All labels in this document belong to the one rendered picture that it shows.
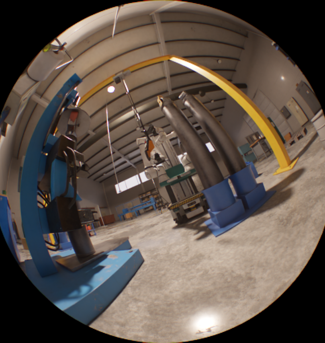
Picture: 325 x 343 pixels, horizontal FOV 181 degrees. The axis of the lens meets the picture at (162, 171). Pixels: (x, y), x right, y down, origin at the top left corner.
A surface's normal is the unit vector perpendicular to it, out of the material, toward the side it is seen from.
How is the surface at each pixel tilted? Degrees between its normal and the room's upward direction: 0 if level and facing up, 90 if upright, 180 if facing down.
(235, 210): 90
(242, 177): 90
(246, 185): 90
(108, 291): 90
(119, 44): 173
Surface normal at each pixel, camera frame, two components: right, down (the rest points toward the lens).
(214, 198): -0.74, 0.10
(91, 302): 0.91, -0.41
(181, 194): -0.10, -0.26
